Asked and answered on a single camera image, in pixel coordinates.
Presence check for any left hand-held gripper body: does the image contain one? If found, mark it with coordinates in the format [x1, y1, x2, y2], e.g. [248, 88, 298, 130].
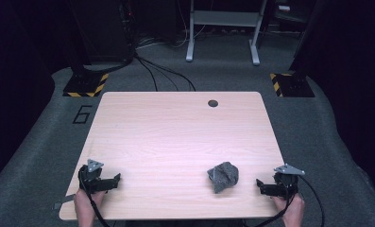
[77, 159, 105, 194]

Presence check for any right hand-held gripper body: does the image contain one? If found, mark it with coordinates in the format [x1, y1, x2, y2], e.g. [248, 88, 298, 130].
[273, 163, 306, 200]

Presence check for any grey cloth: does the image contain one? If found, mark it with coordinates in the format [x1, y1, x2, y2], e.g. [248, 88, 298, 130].
[206, 161, 240, 194]

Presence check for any person's left hand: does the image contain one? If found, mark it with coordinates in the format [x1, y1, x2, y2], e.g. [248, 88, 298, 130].
[74, 188, 107, 221]

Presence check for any person's right hand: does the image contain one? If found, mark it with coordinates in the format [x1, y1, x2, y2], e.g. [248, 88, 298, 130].
[270, 193, 306, 227]

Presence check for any grey tape strip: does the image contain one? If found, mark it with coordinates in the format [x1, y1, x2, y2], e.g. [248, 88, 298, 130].
[52, 193, 77, 211]

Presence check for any striped black stand base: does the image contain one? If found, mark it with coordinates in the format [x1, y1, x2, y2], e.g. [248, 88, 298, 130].
[269, 72, 315, 98]
[62, 72, 110, 98]

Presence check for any black cabinet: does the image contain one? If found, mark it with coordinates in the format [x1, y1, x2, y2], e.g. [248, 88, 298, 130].
[66, 0, 136, 64]

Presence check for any left hand-held gripper black cable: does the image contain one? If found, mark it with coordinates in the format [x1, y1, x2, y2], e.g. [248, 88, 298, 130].
[77, 166, 112, 227]

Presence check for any hand-held gripper black cable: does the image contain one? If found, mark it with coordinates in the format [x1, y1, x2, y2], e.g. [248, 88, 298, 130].
[77, 166, 112, 227]
[243, 174, 325, 227]

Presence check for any right hand-held gripper black cable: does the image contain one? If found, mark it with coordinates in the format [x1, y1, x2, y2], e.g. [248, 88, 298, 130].
[243, 174, 325, 227]

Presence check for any black floor cable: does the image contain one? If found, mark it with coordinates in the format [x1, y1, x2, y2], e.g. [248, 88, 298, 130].
[135, 56, 159, 93]
[137, 56, 196, 93]

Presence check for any white metal desk frame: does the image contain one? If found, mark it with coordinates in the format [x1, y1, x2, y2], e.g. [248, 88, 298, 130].
[185, 0, 268, 66]

